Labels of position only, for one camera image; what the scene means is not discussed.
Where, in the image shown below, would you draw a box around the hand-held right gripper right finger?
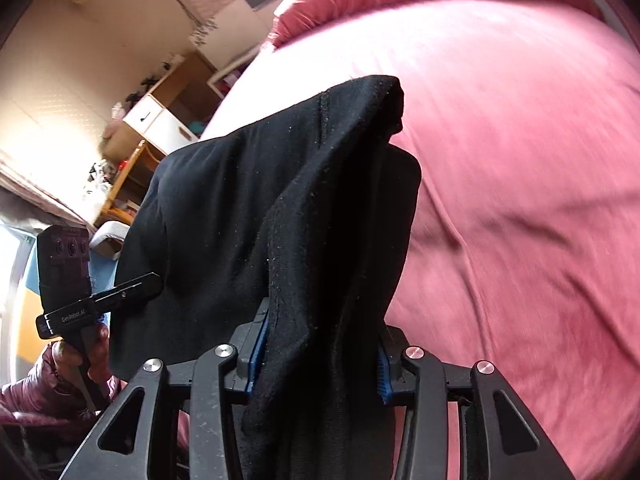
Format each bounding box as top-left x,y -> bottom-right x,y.
376,327 -> 576,480

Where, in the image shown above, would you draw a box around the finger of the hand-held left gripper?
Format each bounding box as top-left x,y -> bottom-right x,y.
101,272 -> 166,314

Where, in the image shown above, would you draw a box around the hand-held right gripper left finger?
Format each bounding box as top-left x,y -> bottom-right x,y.
60,299 -> 272,480

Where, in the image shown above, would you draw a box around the black pants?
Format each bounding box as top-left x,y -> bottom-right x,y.
107,75 -> 423,480

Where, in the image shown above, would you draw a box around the person's left forearm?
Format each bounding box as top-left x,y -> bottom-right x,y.
0,345 -> 126,428

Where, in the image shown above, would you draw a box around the person's left hand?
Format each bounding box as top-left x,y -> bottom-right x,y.
51,324 -> 113,384

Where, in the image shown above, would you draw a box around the wooden cabinet white drawers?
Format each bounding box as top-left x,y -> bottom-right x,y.
94,52 -> 222,227

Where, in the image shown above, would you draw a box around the pink bed sheet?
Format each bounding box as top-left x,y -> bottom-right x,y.
175,0 -> 640,480

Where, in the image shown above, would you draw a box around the patterned curtain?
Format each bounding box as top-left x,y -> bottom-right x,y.
150,0 -> 263,63

